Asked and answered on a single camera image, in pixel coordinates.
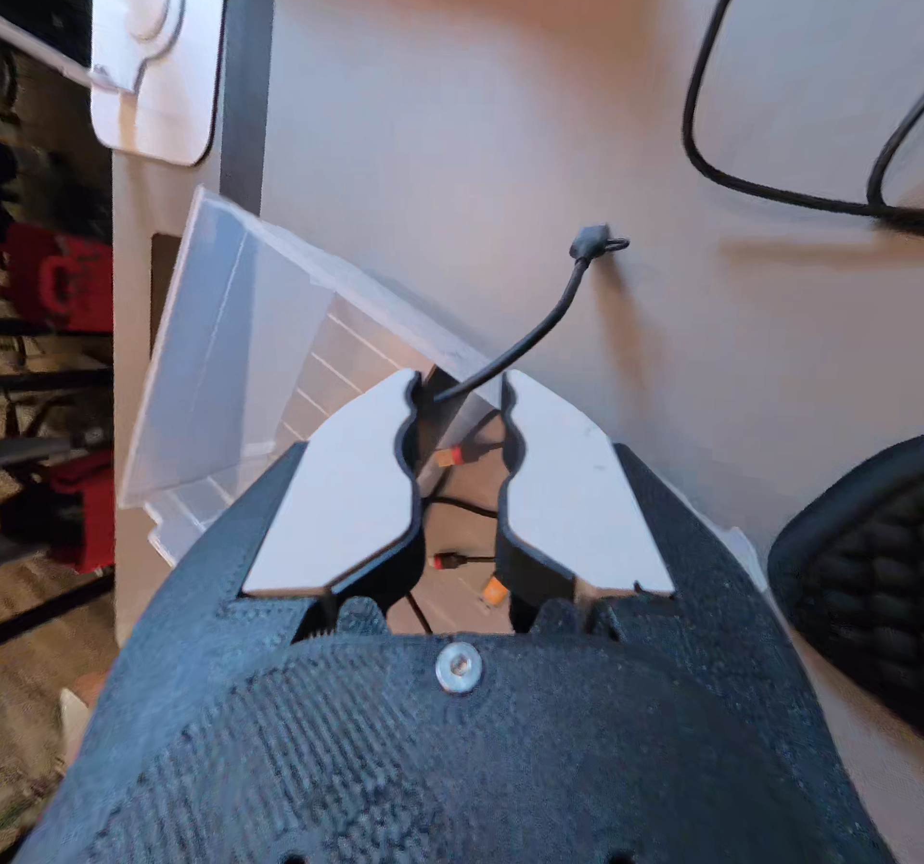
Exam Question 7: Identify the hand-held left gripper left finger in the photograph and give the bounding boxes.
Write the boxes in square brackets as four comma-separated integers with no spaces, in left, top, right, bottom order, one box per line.
[242,369,424,612]

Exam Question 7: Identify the long black tape strip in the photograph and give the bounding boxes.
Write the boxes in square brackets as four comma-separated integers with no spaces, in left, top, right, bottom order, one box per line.
[220,0,279,216]

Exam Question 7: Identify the slim hub black cable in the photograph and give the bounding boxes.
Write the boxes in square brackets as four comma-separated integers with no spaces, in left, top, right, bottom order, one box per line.
[432,224,631,405]

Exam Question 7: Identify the black textured armrest pad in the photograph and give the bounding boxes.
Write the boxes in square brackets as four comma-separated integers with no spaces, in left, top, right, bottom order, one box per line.
[767,434,924,735]

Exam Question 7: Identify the clear plastic bin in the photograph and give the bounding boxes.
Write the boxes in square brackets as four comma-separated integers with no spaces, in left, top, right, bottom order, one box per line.
[119,186,766,634]

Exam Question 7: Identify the slim grey usb hub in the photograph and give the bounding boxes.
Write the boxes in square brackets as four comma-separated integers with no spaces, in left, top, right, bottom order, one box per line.
[419,368,463,418]

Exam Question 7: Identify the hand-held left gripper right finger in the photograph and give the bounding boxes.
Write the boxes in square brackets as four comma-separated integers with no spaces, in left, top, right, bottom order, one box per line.
[497,369,677,616]

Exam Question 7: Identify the red bag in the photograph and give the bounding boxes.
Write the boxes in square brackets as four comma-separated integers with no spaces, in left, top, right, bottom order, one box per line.
[0,220,115,336]
[39,447,116,575]

